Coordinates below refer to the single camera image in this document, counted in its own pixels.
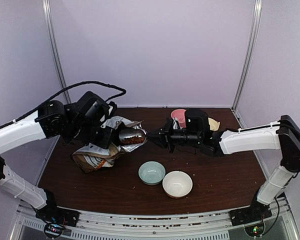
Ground aluminium corner post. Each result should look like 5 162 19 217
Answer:
42 0 67 90
231 0 263 112

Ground metal food scoop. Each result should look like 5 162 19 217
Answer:
118 128 147 145

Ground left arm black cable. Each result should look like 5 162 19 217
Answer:
0 80 128 131

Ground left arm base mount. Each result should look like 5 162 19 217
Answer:
34 189 80 237

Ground dog food bag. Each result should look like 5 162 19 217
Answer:
71 116 146 173

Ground teal ceramic bowl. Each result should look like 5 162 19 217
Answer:
138 161 166 186

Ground cream pet bowl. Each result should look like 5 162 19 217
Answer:
208 117 221 132

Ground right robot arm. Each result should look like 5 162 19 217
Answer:
146 108 300 221

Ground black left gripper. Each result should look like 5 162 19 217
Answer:
67 121 116 150

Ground left aluminium corner post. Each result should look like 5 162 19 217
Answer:
42 0 67 90

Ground white ceramic bowl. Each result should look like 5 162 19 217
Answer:
162 170 193 199

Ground front aluminium frame rail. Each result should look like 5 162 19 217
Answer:
14 192 298 240

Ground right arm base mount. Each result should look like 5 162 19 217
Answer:
228 197 272 238

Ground pink pet bowl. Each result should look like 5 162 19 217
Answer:
170 108 186 129

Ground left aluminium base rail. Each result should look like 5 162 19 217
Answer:
35 136 60 186

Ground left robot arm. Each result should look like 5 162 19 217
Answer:
0 91 117 222

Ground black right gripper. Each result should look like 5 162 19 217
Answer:
146 120 202 154

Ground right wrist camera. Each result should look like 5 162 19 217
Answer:
172 117 183 130

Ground right aluminium corner post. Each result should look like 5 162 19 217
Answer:
231 0 263 112

